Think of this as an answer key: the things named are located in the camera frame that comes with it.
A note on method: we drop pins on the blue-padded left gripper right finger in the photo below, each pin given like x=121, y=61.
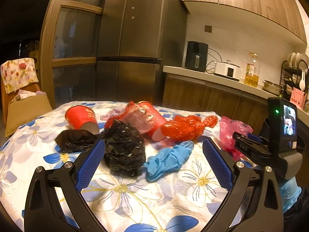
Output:
x=253, y=201

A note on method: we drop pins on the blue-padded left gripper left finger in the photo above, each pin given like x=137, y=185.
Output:
x=43, y=211

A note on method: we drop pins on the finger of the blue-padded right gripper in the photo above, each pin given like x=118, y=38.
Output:
x=254, y=137

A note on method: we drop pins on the pink plastic bag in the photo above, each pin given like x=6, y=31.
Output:
x=227, y=128

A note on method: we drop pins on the blue disposable glove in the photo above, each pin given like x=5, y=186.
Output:
x=167, y=160

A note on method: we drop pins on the black plastic bag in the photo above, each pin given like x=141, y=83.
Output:
x=71, y=140
x=124, y=149

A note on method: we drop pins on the wooden lower cabinets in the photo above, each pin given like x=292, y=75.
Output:
x=195, y=95

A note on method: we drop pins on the steel bowl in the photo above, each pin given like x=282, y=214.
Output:
x=272, y=88

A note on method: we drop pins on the cooking oil bottle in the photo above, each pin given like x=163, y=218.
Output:
x=252, y=70

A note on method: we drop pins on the pink utensil box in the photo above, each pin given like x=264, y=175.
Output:
x=298, y=98

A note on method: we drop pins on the red plastic bag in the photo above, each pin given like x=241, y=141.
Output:
x=187, y=128

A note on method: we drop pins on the black dish rack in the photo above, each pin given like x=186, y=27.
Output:
x=291, y=72

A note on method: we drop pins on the white slow cooker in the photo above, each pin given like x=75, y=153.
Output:
x=228, y=70

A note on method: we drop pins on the white rice spoon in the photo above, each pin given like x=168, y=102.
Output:
x=302, y=84

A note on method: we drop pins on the flat black plastic bag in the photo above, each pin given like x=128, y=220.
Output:
x=71, y=140

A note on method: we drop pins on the red paper cup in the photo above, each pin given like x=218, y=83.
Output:
x=82, y=117
x=155, y=119

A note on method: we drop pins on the black air fryer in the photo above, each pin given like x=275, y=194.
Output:
x=196, y=56

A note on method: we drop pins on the cardboard box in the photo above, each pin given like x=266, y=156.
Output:
x=25, y=107

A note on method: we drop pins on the pale pink crumpled wrapper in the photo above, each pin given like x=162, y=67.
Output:
x=131, y=114

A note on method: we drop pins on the wooden upper cabinet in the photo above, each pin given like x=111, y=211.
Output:
x=281, y=18

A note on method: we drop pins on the floral cloth on chair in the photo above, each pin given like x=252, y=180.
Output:
x=18, y=73

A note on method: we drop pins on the dark steel refrigerator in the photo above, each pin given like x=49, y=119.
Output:
x=136, y=40

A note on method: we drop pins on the wooden glass-panel door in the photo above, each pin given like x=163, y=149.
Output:
x=68, y=50

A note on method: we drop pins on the camera with lit screen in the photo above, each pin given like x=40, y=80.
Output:
x=283, y=124

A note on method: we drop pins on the dark wall socket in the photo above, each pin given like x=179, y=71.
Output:
x=208, y=28

